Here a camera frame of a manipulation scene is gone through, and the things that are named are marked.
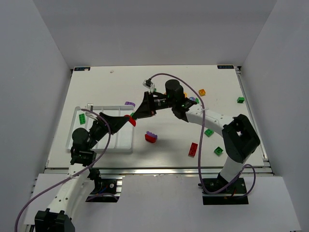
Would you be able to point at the blue left table label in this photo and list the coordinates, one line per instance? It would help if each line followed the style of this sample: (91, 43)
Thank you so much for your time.
(81, 69)

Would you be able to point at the green 2x2 lego brick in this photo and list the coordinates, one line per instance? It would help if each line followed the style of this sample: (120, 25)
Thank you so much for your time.
(208, 132)

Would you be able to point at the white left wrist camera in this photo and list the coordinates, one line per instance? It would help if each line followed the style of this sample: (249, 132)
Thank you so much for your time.
(88, 110)

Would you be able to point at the purple lego on red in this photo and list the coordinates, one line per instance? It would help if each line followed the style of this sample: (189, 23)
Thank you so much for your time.
(151, 134)

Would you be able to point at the white divided sorting tray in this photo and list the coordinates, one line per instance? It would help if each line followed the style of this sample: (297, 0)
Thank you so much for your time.
(120, 142)

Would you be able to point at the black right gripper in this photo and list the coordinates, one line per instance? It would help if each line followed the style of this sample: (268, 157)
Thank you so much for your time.
(148, 104)

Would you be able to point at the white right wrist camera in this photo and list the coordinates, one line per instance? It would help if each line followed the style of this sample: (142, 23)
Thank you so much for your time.
(149, 85)

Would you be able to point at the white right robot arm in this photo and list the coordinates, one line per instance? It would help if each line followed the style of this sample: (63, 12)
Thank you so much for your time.
(239, 136)

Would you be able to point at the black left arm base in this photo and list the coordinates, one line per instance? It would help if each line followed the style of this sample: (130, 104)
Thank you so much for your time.
(107, 187)

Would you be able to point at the red 2x4 lego brick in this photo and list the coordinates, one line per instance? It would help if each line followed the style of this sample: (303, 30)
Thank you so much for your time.
(193, 150)

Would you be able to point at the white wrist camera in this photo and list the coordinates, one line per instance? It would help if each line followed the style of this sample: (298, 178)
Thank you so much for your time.
(88, 110)
(149, 85)

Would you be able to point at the blue table label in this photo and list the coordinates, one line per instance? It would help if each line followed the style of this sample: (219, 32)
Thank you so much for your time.
(225, 66)
(81, 69)

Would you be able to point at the purple lego brick behind tray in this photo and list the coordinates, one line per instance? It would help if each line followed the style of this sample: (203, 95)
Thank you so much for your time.
(130, 103)

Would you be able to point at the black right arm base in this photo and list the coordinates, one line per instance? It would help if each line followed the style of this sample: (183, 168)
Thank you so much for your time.
(232, 195)

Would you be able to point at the red curved lego brick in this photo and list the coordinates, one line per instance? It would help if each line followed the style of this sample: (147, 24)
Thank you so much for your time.
(150, 139)

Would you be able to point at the small orange lego brick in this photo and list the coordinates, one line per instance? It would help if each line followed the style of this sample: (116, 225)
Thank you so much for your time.
(202, 92)

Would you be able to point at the green round stud lego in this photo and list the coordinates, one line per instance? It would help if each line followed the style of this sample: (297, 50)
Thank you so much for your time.
(218, 151)

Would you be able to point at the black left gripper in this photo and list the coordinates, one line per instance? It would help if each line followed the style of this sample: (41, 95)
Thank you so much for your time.
(103, 122)

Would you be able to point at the blue right table label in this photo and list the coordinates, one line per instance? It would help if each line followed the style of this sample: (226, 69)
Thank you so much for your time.
(225, 66)

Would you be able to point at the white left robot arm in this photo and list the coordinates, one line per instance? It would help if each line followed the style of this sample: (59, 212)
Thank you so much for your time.
(81, 177)

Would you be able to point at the red sloped lego brick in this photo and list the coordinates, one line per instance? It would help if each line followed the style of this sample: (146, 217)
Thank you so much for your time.
(131, 120)

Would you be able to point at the green 2x3 lego brick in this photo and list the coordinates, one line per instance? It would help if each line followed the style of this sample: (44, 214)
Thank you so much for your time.
(82, 118)

